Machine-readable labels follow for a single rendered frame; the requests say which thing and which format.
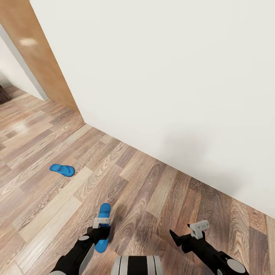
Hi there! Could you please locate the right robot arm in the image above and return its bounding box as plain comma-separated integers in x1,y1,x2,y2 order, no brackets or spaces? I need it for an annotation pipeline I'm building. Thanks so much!
170,220,249,275

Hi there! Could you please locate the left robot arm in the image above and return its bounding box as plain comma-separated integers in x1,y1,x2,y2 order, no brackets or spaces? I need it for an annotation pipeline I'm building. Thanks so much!
49,218,112,275

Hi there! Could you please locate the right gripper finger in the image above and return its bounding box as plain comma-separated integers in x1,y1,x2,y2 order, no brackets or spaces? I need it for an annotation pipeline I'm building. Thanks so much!
170,229,182,246

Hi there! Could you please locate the sandal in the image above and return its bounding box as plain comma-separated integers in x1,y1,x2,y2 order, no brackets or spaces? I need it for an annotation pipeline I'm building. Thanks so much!
95,203,111,253
50,164,74,177

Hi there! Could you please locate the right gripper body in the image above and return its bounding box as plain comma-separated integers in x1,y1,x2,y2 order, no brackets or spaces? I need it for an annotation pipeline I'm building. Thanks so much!
181,231,211,263

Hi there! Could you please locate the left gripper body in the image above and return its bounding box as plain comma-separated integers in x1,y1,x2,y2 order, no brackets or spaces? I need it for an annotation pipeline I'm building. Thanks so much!
87,226,108,242

